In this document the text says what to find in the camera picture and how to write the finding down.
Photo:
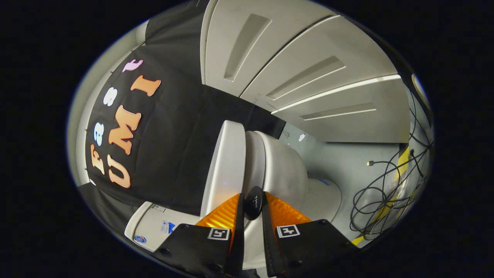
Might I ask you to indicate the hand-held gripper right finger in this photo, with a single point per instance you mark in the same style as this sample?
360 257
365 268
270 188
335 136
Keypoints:
269 239

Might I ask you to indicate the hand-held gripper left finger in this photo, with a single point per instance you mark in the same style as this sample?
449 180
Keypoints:
239 239

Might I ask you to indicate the white toilet lid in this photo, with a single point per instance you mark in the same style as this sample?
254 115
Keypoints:
224 166

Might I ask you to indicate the white toilet body with tank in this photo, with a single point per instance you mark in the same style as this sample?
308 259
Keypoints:
287 170

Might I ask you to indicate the white toilet seat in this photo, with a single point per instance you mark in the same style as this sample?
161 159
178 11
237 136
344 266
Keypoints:
254 162

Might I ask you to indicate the black backdrop cloth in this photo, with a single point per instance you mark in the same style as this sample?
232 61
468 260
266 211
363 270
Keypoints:
173 135

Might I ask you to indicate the yellow floor tape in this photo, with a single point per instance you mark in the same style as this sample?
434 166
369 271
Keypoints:
403 160

